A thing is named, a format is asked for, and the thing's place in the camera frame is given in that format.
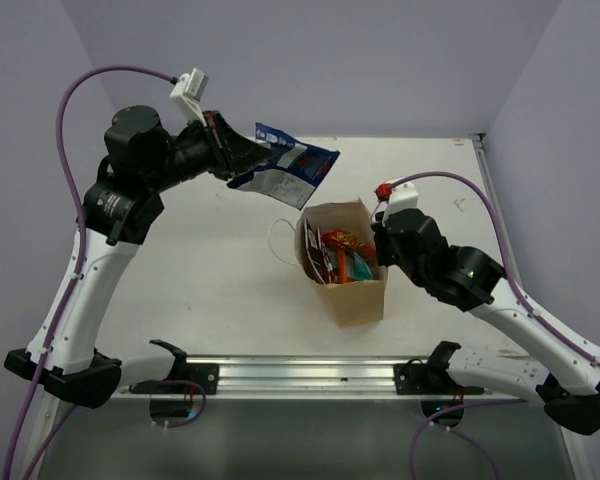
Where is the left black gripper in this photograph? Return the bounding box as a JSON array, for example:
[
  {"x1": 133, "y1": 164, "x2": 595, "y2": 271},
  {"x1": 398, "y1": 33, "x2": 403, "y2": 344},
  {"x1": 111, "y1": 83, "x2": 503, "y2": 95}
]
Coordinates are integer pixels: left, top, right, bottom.
[{"x1": 144, "y1": 109, "x2": 273, "y2": 192}]

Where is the teal Fox's candy bag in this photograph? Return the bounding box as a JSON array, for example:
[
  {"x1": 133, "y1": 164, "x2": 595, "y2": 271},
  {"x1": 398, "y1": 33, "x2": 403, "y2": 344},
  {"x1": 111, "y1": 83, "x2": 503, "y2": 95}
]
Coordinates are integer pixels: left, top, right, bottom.
[{"x1": 350, "y1": 253, "x2": 374, "y2": 281}]

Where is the orange snack packet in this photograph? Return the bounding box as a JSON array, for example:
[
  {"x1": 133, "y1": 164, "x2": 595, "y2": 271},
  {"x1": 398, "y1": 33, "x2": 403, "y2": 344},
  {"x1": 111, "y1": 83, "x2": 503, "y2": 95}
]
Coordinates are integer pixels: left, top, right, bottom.
[{"x1": 337, "y1": 249, "x2": 355, "y2": 284}]

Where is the small red snack packet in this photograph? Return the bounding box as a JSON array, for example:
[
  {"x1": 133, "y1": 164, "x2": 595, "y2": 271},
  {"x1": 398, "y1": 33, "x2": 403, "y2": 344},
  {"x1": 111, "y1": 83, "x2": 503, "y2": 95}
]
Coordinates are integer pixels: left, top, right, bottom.
[{"x1": 321, "y1": 229, "x2": 376, "y2": 256}]

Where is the blue snack bag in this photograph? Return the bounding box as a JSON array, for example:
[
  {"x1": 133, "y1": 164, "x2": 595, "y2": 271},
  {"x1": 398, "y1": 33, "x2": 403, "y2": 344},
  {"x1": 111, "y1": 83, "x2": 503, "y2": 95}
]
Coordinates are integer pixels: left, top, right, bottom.
[{"x1": 227, "y1": 123, "x2": 340, "y2": 210}]

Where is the brown paper bag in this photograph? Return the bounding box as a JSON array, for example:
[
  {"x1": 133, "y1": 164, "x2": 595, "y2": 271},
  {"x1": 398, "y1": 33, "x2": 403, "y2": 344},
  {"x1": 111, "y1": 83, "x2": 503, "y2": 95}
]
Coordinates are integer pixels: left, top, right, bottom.
[{"x1": 293, "y1": 200, "x2": 388, "y2": 328}]

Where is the red Doritos chip bag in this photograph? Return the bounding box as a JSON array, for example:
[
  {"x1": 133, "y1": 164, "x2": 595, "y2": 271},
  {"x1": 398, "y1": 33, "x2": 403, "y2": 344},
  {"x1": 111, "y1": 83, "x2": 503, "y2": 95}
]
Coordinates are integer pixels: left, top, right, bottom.
[{"x1": 321, "y1": 247, "x2": 342, "y2": 284}]

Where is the brown chip bag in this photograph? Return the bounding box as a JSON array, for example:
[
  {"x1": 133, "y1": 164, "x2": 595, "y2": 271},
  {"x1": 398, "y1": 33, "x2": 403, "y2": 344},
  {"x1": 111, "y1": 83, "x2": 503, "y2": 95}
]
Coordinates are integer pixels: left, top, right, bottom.
[{"x1": 302, "y1": 218, "x2": 327, "y2": 285}]

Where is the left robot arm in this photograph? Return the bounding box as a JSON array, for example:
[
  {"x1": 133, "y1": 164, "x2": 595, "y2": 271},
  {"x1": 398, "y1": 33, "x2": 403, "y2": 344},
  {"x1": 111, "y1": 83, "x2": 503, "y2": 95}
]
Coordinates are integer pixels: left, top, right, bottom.
[{"x1": 4, "y1": 105, "x2": 271, "y2": 409}]

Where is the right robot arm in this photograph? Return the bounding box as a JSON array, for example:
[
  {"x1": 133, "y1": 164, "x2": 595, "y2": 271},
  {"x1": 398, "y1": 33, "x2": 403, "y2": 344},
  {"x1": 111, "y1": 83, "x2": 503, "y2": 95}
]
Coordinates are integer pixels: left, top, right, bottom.
[{"x1": 371, "y1": 208, "x2": 600, "y2": 435}]

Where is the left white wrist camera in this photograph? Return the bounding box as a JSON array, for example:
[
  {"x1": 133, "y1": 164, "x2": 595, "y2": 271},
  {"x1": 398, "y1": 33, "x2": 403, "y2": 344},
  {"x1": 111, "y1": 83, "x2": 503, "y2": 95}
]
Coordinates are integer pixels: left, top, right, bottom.
[{"x1": 169, "y1": 68, "x2": 208, "y2": 127}]

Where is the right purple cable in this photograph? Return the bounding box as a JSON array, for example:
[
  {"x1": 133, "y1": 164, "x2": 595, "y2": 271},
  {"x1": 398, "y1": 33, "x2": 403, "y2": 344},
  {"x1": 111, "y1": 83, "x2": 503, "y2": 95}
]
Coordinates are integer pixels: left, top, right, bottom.
[{"x1": 379, "y1": 171, "x2": 600, "y2": 480}]

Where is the purple cable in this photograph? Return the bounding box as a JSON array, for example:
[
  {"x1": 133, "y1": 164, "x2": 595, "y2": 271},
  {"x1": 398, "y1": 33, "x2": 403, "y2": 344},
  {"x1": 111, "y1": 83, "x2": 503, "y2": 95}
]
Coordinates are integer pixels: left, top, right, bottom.
[
  {"x1": 2, "y1": 64, "x2": 206, "y2": 480},
  {"x1": 379, "y1": 171, "x2": 600, "y2": 480}
]

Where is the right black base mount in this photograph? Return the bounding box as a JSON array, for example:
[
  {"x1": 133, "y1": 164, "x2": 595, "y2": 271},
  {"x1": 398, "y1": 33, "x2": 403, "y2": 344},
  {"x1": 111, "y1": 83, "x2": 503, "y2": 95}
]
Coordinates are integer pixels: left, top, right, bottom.
[{"x1": 393, "y1": 358, "x2": 465, "y2": 417}]

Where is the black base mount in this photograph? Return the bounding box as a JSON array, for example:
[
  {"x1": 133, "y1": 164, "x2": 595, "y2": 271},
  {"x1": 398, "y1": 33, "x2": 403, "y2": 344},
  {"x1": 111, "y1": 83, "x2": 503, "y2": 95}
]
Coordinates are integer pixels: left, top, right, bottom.
[
  {"x1": 119, "y1": 339, "x2": 220, "y2": 430},
  {"x1": 393, "y1": 358, "x2": 465, "y2": 417}
]

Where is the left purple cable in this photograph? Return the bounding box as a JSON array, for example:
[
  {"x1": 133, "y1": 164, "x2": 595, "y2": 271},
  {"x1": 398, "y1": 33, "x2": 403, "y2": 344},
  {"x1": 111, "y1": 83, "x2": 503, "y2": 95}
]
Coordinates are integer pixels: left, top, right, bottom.
[{"x1": 2, "y1": 64, "x2": 206, "y2": 480}]

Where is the aluminium front rail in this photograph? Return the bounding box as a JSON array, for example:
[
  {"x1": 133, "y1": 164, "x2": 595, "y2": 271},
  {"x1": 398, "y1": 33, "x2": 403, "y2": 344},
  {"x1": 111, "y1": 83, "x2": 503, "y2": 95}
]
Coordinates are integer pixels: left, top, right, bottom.
[{"x1": 44, "y1": 354, "x2": 566, "y2": 399}]

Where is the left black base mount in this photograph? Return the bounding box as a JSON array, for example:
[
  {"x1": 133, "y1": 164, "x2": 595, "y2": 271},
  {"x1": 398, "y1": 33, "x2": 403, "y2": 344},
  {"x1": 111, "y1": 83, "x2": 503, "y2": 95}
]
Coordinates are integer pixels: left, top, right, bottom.
[{"x1": 119, "y1": 339, "x2": 220, "y2": 430}]

